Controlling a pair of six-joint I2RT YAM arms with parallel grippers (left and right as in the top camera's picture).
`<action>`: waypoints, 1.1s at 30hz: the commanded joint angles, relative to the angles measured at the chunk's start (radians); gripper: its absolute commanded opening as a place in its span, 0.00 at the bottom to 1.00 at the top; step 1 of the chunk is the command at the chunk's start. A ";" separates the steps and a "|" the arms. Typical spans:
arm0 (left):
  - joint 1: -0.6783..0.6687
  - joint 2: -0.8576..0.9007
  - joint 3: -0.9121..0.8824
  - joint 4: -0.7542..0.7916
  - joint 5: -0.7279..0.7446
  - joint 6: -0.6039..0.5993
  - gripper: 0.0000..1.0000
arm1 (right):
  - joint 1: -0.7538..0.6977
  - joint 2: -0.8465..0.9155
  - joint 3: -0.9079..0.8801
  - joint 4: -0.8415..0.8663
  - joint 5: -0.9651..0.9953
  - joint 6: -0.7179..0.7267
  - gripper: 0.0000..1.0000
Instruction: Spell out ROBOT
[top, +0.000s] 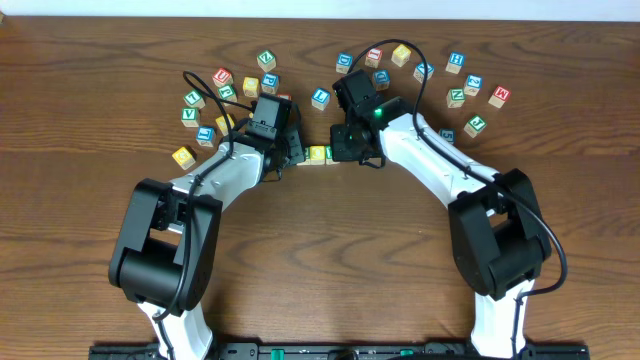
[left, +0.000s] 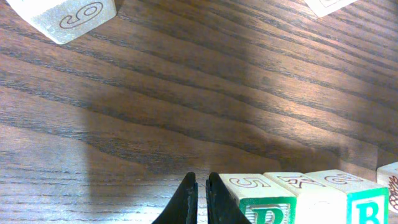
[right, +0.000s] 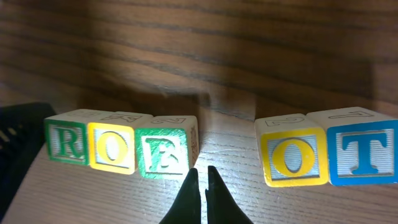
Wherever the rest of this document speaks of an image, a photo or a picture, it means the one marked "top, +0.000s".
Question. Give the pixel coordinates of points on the blue D wooden block lower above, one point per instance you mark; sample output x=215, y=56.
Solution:
x=381, y=80

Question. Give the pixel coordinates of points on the blue L wooden block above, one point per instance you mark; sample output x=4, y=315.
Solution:
x=320, y=99

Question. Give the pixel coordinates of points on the blue L block left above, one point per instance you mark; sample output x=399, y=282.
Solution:
x=206, y=136

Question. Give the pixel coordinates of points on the green G wooden block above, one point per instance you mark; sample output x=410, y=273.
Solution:
x=227, y=93

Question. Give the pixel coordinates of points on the blue 5 wooden block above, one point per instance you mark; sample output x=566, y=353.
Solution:
x=448, y=135

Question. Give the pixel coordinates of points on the yellow O wooden block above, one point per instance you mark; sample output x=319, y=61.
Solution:
x=317, y=155

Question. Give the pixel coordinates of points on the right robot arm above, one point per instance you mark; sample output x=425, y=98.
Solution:
x=499, y=239

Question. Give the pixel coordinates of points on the yellow block upper left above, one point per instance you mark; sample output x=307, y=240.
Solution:
x=251, y=87

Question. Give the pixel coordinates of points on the green B wooden block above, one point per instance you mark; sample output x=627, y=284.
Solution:
x=329, y=156

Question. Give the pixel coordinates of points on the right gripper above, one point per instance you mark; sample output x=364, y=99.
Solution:
x=340, y=152

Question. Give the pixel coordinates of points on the blue H wooden block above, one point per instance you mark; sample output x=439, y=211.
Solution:
x=455, y=62

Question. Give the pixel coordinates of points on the blue 2 wooden block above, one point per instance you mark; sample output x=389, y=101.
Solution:
x=472, y=85

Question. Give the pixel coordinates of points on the green J wooden block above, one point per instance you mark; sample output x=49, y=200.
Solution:
x=475, y=126

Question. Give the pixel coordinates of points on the blue P wooden block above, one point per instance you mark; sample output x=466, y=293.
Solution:
x=270, y=83

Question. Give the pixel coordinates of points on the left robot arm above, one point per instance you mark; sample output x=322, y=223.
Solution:
x=164, y=254

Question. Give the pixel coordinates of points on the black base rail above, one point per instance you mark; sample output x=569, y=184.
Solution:
x=252, y=351

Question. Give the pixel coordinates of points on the red I wooden block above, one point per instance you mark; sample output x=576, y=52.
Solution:
x=373, y=57

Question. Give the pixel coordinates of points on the green V wooden block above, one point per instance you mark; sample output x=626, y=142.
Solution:
x=190, y=117

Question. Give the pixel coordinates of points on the red M wooden block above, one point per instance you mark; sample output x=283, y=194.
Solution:
x=499, y=97

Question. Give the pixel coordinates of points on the green R wooden block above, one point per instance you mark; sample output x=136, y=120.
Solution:
x=306, y=160

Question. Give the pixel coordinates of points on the green block near top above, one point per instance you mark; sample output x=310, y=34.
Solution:
x=266, y=61

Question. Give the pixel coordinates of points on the yellow block lower middle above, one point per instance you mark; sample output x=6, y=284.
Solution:
x=225, y=124

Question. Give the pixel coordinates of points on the green N wooden block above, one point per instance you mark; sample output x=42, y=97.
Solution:
x=455, y=98

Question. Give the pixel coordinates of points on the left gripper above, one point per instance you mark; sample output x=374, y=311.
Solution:
x=292, y=148

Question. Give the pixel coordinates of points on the blue D wooden block upper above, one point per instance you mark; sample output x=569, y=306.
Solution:
x=343, y=63

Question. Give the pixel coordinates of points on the yellow top wooden block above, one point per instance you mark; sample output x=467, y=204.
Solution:
x=401, y=55

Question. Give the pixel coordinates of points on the red U wooden block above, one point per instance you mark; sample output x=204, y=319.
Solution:
x=222, y=77

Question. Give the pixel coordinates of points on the blue X wooden block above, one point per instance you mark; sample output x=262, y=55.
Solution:
x=423, y=72

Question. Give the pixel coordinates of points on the yellow block far left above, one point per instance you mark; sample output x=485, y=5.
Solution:
x=184, y=157

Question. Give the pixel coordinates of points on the blue d wooden block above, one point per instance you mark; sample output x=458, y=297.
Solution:
x=343, y=63
x=381, y=80

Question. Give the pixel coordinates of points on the green L wooden block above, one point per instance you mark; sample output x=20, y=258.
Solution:
x=194, y=99

